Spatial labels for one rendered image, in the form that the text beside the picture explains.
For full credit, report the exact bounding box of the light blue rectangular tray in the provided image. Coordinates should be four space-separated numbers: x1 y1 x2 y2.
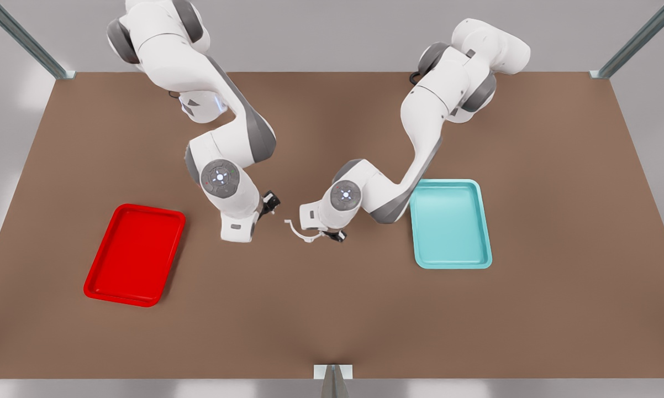
409 179 493 270

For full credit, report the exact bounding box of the silver frame post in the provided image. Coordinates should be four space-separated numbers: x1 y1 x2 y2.
0 0 76 80
314 364 353 398
589 0 664 79

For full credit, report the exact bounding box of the red rectangular tray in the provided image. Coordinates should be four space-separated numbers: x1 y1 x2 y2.
83 203 187 308

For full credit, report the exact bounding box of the white drainage pipe clamp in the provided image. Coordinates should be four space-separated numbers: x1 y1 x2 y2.
284 219 325 244

